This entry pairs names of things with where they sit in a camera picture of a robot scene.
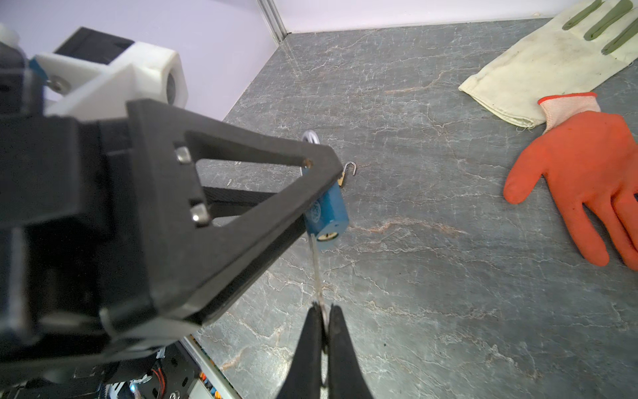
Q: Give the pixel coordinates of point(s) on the large blue padlock key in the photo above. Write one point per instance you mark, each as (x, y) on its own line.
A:
(318, 281)

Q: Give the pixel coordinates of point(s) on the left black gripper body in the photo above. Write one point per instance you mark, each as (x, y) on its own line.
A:
(71, 213)

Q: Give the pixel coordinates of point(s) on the large blue padlock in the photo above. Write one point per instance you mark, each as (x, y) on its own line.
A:
(327, 219)

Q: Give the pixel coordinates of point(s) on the brass padlock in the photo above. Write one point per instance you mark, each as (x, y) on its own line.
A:
(350, 169)

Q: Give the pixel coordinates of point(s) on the cream work glove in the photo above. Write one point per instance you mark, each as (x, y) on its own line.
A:
(575, 52)

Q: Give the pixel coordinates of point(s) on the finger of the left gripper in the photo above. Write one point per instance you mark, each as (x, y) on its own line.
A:
(181, 251)

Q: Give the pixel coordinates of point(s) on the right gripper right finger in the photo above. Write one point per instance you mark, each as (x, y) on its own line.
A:
(344, 376)

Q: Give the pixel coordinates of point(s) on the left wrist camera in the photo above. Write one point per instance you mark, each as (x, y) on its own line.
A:
(97, 73)

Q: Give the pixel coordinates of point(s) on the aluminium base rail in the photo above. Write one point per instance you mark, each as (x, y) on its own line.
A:
(212, 383)

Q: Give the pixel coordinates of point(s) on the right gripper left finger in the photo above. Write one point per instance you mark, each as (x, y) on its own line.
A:
(304, 379)

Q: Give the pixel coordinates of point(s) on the red rubber glove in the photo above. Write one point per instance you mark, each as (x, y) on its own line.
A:
(588, 158)

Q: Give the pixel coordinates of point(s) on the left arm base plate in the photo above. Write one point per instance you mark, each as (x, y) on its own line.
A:
(168, 374)

